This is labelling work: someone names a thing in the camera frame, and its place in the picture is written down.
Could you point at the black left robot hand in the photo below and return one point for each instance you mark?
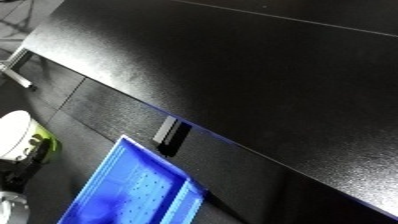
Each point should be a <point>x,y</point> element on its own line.
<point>20,173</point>

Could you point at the white paper cup green band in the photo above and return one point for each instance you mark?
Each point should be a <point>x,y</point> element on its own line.
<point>18,133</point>

